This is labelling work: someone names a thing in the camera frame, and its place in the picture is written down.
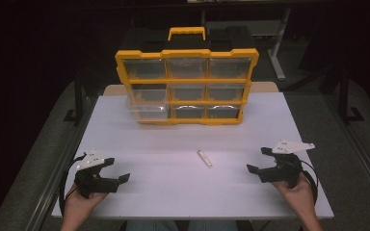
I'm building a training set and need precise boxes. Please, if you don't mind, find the person's left hand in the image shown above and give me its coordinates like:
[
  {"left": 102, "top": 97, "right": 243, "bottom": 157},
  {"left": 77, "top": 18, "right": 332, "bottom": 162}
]
[{"left": 63, "top": 183, "right": 109, "bottom": 219}]

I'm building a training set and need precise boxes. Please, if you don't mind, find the yellow and black organizer case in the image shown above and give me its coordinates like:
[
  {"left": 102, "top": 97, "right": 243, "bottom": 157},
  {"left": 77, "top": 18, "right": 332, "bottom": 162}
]
[{"left": 115, "top": 26, "right": 260, "bottom": 126}]

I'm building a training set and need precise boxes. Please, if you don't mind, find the white-legged desk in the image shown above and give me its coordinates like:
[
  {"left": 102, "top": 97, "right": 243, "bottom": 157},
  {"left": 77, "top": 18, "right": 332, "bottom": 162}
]
[{"left": 200, "top": 7, "right": 293, "bottom": 82}]

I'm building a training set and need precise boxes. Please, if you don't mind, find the person's right hand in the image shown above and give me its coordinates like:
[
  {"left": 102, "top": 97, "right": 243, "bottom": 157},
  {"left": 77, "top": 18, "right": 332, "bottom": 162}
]
[{"left": 271, "top": 172, "right": 317, "bottom": 214}]

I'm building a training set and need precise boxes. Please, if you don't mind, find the black metal stand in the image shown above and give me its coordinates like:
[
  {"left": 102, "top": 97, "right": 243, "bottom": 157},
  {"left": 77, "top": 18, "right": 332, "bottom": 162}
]
[
  {"left": 336, "top": 65, "right": 366, "bottom": 125},
  {"left": 63, "top": 71, "right": 89, "bottom": 125}
]

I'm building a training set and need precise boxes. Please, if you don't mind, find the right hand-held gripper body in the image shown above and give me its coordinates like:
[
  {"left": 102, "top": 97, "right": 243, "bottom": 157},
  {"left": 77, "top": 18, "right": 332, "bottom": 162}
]
[{"left": 258, "top": 139, "right": 316, "bottom": 189}]

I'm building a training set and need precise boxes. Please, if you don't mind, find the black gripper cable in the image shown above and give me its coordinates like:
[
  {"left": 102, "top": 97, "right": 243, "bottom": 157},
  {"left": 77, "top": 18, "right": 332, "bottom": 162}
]
[
  {"left": 59, "top": 152, "right": 89, "bottom": 217},
  {"left": 300, "top": 159, "right": 320, "bottom": 207}
]

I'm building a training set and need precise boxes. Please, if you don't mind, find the group of clear organizer drawers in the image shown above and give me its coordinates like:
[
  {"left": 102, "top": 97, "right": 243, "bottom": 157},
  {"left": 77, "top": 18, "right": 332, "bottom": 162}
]
[{"left": 122, "top": 58, "right": 251, "bottom": 119}]

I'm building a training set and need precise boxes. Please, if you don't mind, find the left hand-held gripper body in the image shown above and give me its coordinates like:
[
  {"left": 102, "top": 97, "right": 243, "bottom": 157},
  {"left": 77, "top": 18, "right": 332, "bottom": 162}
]
[{"left": 73, "top": 147, "right": 119, "bottom": 199}]

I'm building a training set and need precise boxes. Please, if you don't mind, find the small white stick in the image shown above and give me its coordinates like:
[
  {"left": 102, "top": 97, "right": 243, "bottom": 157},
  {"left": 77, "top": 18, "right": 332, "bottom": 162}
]
[{"left": 197, "top": 149, "right": 214, "bottom": 169}]

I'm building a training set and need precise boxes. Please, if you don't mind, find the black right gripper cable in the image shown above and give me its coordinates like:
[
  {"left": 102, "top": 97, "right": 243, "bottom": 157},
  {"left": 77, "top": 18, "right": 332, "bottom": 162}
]
[{"left": 300, "top": 159, "right": 320, "bottom": 207}]

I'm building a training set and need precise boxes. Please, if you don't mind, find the aluminium rail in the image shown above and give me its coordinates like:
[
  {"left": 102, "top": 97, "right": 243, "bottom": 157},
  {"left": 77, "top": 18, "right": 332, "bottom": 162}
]
[
  {"left": 24, "top": 95, "right": 98, "bottom": 231},
  {"left": 323, "top": 92, "right": 370, "bottom": 204}
]

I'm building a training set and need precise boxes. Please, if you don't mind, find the pulled-out clear plastic drawer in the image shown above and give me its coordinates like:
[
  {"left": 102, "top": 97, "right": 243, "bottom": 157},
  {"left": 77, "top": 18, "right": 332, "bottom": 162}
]
[{"left": 126, "top": 84, "right": 171, "bottom": 122}]

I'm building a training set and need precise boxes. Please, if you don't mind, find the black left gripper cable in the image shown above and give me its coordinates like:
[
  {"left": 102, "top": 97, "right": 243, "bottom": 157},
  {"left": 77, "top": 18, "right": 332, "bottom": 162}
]
[{"left": 59, "top": 152, "right": 89, "bottom": 217}]

